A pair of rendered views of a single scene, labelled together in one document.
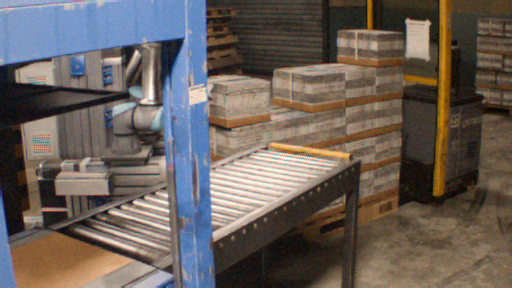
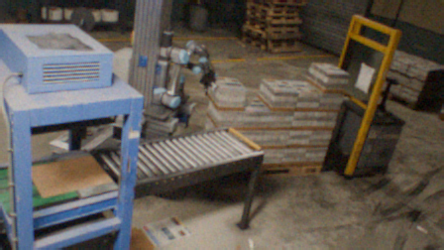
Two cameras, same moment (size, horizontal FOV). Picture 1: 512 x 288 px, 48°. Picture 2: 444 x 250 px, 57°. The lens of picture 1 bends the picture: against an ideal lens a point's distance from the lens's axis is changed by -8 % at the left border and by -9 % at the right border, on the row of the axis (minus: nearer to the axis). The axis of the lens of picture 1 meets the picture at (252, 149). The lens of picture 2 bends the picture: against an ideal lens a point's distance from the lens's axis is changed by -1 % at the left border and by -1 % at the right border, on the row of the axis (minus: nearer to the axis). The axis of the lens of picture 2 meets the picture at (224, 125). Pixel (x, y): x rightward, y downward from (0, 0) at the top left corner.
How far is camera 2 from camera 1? 1.31 m
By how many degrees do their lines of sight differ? 16
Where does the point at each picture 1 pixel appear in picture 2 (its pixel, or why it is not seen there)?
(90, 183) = not seen: hidden behind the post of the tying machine
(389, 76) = (331, 98)
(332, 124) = (283, 119)
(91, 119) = (146, 89)
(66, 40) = (67, 117)
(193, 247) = (123, 189)
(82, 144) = not seen: hidden behind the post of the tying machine
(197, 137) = (132, 150)
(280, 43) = (330, 30)
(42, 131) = not seen: hidden behind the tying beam
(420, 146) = (349, 141)
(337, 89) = (291, 101)
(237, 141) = (221, 117)
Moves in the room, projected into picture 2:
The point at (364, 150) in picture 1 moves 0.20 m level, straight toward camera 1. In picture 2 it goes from (302, 136) to (296, 142)
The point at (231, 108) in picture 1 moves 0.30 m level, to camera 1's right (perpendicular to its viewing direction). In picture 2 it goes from (221, 100) to (250, 108)
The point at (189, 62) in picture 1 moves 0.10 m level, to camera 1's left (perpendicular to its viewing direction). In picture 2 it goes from (131, 123) to (115, 118)
